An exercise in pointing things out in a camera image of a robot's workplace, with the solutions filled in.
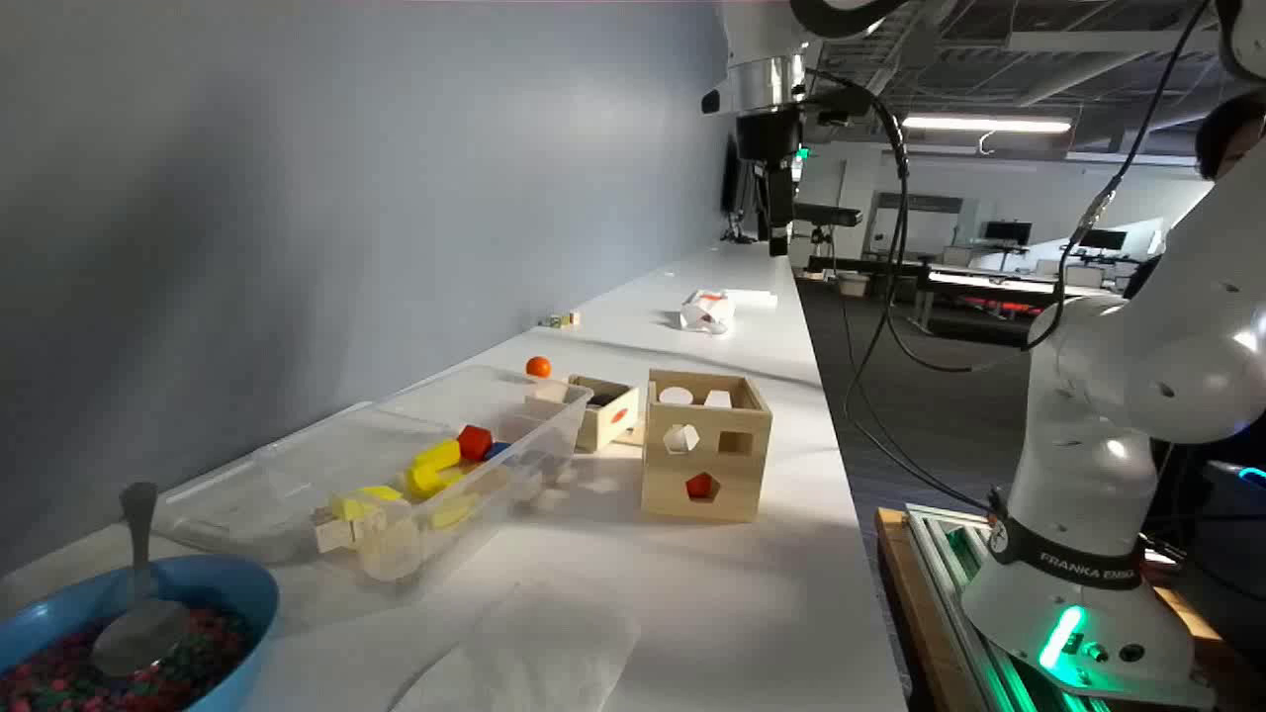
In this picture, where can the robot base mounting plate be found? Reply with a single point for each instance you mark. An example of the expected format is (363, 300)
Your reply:
(953, 594)

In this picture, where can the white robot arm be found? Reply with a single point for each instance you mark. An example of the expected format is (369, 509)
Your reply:
(1178, 362)

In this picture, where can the white crumpled object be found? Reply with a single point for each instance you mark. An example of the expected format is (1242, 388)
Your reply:
(711, 314)

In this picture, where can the clear plastic bin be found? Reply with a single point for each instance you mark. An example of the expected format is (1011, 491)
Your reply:
(394, 537)

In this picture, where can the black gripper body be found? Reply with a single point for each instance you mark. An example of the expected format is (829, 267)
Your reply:
(767, 150)

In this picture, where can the wooden shape sorter cube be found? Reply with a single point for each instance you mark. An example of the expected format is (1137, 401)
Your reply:
(708, 450)

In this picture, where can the orange ball block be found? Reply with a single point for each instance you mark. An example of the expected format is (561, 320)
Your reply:
(541, 364)

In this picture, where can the grey metal spoon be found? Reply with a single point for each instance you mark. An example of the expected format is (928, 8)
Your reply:
(148, 628)

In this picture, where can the small open wooden box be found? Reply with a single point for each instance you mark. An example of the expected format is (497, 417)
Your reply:
(613, 415)

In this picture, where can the red block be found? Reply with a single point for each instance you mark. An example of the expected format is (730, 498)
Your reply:
(474, 446)

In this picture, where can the yellow block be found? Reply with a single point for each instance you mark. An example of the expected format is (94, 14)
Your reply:
(433, 467)

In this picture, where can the blue bowl with beads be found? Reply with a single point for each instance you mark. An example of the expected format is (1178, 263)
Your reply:
(46, 652)

